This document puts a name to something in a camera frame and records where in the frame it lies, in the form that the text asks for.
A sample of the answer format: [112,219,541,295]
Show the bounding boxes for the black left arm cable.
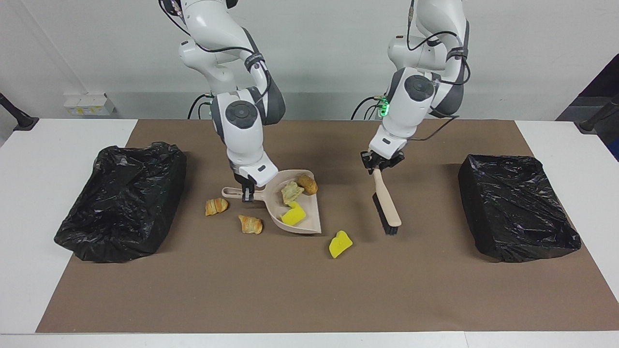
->
[406,0,472,142]

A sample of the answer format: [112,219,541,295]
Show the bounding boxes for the brown table mat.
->
[35,119,619,334]

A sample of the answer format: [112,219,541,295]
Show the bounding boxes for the beige plastic dustpan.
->
[221,169,323,235]

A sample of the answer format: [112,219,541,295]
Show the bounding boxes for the brown bread roll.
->
[297,174,319,196]

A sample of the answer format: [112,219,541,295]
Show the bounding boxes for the dark blue panel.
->
[556,53,619,162]

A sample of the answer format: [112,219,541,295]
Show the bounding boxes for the bin with black trash bag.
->
[54,141,188,264]
[457,154,582,263]

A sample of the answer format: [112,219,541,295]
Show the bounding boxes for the white power strip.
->
[64,93,117,116]

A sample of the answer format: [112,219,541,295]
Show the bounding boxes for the yellow sponge piece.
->
[329,230,354,259]
[281,201,308,226]

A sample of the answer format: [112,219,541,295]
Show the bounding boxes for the black base cables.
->
[188,94,213,120]
[351,96,387,120]

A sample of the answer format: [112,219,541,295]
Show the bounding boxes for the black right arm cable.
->
[159,0,271,97]

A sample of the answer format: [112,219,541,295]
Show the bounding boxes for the small croissant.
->
[238,215,264,235]
[205,197,229,217]

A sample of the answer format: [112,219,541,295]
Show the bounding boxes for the pale beige bread chunk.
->
[281,181,305,206]

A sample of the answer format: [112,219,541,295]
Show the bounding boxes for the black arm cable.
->
[406,0,472,142]
[159,0,271,97]

